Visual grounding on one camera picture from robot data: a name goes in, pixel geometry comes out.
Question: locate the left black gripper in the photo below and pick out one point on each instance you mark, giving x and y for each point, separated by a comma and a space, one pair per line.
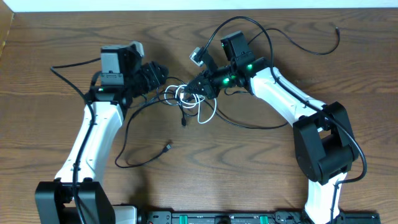
155, 71

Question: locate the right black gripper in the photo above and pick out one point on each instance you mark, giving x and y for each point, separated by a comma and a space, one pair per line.
208, 88

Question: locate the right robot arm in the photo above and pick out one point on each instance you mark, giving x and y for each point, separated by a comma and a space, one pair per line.
322, 133

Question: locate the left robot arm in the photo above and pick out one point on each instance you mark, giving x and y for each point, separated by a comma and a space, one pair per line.
76, 194

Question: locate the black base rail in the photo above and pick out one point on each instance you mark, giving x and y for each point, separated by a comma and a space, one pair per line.
167, 217

